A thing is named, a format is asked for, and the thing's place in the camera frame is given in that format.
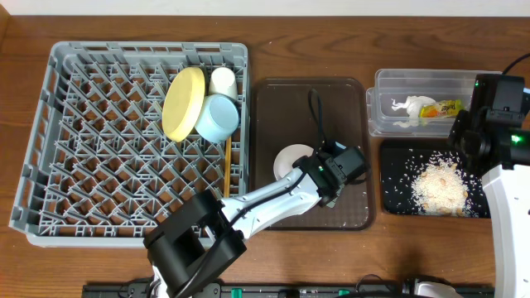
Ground light blue bowl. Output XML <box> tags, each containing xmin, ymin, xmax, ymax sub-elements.
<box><xmin>195</xmin><ymin>94</ymin><xmax>239</xmax><ymax>143</ymax></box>

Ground pile of rice and peanuts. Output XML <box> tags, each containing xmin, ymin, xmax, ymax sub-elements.
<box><xmin>383</xmin><ymin>148</ymin><xmax>488</xmax><ymax>219</ymax></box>

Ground yellow plate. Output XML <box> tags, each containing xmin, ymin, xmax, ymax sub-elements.
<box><xmin>161</xmin><ymin>67</ymin><xmax>205</xmax><ymax>142</ymax></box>

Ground yellow snack wrapper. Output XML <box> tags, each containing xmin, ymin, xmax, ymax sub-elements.
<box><xmin>419</xmin><ymin>100</ymin><xmax>464</xmax><ymax>118</ymax></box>

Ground dark brown serving tray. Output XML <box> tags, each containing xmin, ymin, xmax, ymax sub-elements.
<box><xmin>249</xmin><ymin>78</ymin><xmax>374</xmax><ymax>231</ymax></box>

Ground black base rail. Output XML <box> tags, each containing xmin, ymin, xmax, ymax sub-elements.
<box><xmin>81</xmin><ymin>275</ymin><xmax>496</xmax><ymax>298</ymax></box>

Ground grey plastic dishwasher rack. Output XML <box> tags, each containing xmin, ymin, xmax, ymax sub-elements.
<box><xmin>9</xmin><ymin>41</ymin><xmax>250</xmax><ymax>248</ymax></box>

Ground white plastic cup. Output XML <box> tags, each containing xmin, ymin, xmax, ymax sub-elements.
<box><xmin>209</xmin><ymin>67</ymin><xmax>238</xmax><ymax>101</ymax></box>

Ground white bowl with food scraps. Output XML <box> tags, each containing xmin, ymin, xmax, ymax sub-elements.
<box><xmin>273</xmin><ymin>144</ymin><xmax>313</xmax><ymax>180</ymax></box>

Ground clear plastic bin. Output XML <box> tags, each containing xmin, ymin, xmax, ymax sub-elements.
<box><xmin>366</xmin><ymin>69</ymin><xmax>480</xmax><ymax>138</ymax></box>

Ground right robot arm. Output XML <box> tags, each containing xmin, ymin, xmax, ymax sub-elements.
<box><xmin>448</xmin><ymin>74</ymin><xmax>529</xmax><ymax>297</ymax></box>

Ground black plastic tray bin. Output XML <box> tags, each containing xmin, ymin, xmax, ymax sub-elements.
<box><xmin>378</xmin><ymin>138</ymin><xmax>494</xmax><ymax>219</ymax></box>

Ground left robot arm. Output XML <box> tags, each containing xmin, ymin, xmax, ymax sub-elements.
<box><xmin>143</xmin><ymin>143</ymin><xmax>368</xmax><ymax>297</ymax></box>

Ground white tissue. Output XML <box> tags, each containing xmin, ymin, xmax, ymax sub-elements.
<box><xmin>392</xmin><ymin>96</ymin><xmax>436</xmax><ymax>128</ymax></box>

